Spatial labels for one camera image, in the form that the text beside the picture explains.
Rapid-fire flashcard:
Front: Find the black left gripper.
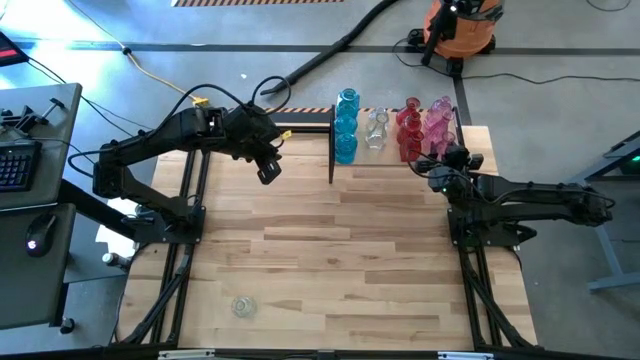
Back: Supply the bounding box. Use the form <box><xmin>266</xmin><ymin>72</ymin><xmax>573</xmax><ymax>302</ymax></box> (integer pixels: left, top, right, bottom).
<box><xmin>219</xmin><ymin>103</ymin><xmax>285</xmax><ymax>186</ymax></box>

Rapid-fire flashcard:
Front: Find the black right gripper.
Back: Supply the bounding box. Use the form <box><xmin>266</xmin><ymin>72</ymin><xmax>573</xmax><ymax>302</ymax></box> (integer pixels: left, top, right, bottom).
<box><xmin>414</xmin><ymin>144</ymin><xmax>485</xmax><ymax>202</ymax></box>

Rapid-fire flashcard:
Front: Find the pink conical glass vase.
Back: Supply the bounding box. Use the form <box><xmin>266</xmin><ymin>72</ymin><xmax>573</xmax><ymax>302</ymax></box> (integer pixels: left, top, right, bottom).
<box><xmin>422</xmin><ymin>110</ymin><xmax>456</xmax><ymax>151</ymax></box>

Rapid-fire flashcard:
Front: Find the red ribbed glass vase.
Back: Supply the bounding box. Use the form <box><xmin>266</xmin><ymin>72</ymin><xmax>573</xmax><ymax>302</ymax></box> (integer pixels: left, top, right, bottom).
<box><xmin>398</xmin><ymin>129</ymin><xmax>426</xmax><ymax>164</ymax></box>

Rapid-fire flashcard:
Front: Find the clear conical glass vase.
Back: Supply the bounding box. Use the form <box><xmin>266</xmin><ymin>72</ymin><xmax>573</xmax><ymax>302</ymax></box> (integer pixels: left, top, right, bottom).
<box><xmin>364</xmin><ymin>124</ymin><xmax>389</xmax><ymax>151</ymax></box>

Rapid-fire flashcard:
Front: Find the black hazard-striped mat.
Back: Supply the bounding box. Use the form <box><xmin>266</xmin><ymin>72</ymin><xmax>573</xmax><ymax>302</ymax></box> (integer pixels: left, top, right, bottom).
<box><xmin>222</xmin><ymin>106</ymin><xmax>431</xmax><ymax>126</ymax></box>

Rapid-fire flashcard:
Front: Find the orange vacuum cleaner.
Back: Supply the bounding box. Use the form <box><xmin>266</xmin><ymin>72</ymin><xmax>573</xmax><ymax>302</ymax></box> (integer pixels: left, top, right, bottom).
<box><xmin>407</xmin><ymin>0</ymin><xmax>504</xmax><ymax>61</ymax></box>

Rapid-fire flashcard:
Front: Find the clear round glass vase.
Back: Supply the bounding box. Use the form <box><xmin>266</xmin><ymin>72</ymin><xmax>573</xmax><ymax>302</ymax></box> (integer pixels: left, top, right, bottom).
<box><xmin>231</xmin><ymin>294</ymin><xmax>258</xmax><ymax>318</ymax></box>

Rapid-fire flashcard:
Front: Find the grey metal trolley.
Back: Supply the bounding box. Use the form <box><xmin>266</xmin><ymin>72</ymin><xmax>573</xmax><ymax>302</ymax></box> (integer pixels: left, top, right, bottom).
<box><xmin>549</xmin><ymin>130</ymin><xmax>640</xmax><ymax>292</ymax></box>

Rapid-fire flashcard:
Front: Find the white capped bottle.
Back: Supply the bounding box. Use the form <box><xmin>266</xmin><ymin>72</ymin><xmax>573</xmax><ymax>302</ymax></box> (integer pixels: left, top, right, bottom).
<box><xmin>102</xmin><ymin>252</ymin><xmax>134</xmax><ymax>271</ymax></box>

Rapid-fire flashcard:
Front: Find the grey desk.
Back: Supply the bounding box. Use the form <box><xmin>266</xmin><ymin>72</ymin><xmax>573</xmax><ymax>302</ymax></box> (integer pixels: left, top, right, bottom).
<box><xmin>0</xmin><ymin>82</ymin><xmax>84</xmax><ymax>211</ymax></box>

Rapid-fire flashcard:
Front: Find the black computer mouse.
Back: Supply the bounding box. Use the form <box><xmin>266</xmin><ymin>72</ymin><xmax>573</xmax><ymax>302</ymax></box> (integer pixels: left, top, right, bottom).
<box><xmin>24</xmin><ymin>213</ymin><xmax>58</xmax><ymax>259</ymax></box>

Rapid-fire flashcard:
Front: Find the black desk clamp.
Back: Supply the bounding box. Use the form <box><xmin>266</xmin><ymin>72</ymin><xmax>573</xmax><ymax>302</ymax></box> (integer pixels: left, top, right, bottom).
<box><xmin>0</xmin><ymin>97</ymin><xmax>67</xmax><ymax>134</ymax></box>

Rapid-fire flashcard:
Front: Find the black keyboard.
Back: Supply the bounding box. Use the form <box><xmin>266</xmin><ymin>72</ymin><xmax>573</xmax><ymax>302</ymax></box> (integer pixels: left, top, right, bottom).
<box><xmin>0</xmin><ymin>141</ymin><xmax>44</xmax><ymax>194</ymax></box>

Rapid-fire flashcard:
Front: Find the dark low desk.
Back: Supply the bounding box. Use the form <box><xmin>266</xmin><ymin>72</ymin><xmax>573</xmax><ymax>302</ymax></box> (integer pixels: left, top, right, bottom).
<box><xmin>0</xmin><ymin>202</ymin><xmax>76</xmax><ymax>331</ymax></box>

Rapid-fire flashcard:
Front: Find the black screen device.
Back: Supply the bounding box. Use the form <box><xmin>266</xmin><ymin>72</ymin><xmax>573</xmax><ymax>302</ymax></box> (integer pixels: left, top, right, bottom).
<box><xmin>0</xmin><ymin>30</ymin><xmax>30</xmax><ymax>69</ymax></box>

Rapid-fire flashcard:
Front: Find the black metal rig frame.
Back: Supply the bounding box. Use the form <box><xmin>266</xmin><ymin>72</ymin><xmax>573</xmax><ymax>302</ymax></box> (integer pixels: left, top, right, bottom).
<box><xmin>107</xmin><ymin>102</ymin><xmax>541</xmax><ymax>351</ymax></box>

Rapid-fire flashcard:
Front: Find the yellow extension cable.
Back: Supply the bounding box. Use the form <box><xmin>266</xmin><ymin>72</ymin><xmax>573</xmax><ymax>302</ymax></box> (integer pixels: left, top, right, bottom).
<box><xmin>122</xmin><ymin>47</ymin><xmax>211</xmax><ymax>109</ymax></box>

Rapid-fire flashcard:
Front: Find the black vacuum hose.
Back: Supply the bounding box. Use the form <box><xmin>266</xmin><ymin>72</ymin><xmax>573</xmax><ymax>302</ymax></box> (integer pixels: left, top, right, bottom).
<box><xmin>259</xmin><ymin>0</ymin><xmax>401</xmax><ymax>96</ymax></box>

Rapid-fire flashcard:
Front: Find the white metal bracket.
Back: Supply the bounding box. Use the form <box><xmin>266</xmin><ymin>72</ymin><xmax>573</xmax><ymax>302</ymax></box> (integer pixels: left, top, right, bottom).
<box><xmin>158</xmin><ymin>349</ymin><xmax>216</xmax><ymax>360</ymax></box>
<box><xmin>437</xmin><ymin>351</ymin><xmax>496</xmax><ymax>360</ymax></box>

